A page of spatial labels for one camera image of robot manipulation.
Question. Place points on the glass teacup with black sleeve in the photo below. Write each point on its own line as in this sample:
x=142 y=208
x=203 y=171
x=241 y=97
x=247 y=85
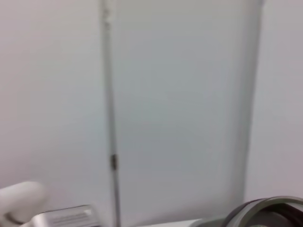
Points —
x=272 y=205

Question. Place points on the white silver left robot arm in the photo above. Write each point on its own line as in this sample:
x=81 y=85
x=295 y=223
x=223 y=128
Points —
x=21 y=196

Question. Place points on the metal partition strip with hinge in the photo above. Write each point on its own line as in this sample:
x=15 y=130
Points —
x=113 y=160

